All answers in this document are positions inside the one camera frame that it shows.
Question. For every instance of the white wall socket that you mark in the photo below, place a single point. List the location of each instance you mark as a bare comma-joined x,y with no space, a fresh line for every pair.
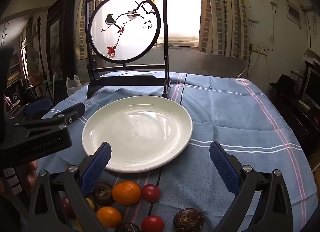
261,48

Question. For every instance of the brick pattern curtain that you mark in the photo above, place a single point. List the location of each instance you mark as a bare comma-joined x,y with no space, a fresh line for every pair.
222,16
85,29

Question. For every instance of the black cabinet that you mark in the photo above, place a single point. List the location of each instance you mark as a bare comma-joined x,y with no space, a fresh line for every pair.
295,122

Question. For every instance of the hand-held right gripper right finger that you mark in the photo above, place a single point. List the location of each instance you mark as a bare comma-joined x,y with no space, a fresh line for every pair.
223,169

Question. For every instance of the blue striped tablecloth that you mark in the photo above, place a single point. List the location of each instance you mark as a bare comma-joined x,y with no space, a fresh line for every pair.
225,112

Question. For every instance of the yellow green kumquat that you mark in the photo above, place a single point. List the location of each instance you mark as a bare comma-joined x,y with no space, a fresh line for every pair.
90,203

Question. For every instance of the small orange mandarin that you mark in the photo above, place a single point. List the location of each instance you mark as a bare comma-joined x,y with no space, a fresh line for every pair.
109,217

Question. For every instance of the person's left hand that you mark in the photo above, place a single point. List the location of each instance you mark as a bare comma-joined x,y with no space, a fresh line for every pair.
31,177

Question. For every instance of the black hat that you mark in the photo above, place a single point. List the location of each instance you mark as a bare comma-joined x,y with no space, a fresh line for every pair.
285,84

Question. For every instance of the computer monitor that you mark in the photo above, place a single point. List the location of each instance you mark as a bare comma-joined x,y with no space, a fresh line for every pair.
313,86

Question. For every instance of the bright window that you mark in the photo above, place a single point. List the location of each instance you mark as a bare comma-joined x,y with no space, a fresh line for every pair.
180,9

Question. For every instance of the white ceramic plate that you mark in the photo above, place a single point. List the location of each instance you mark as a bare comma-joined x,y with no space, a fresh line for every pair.
140,132

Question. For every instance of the round bird painting table screen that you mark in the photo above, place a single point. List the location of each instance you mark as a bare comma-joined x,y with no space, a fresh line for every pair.
130,80

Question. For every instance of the grey wall vent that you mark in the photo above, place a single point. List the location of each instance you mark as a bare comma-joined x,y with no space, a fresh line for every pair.
293,11

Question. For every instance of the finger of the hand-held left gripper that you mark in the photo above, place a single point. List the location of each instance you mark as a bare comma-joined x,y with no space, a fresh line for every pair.
37,108
72,114

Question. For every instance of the red cherry tomato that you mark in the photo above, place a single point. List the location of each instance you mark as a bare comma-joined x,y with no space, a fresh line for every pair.
152,224
65,207
150,193

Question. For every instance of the white standing fan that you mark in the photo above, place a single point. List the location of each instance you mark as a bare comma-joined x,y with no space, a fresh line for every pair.
33,58

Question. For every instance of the black framed painting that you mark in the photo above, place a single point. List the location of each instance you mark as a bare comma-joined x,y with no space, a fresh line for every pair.
53,39

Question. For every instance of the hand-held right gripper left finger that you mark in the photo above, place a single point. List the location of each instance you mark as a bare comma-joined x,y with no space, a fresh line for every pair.
100,165

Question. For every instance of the white plastic bag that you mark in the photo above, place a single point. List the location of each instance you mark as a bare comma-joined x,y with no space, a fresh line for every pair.
73,86

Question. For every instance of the brown water chestnut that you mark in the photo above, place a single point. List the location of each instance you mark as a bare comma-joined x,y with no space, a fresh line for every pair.
188,219
127,228
103,194

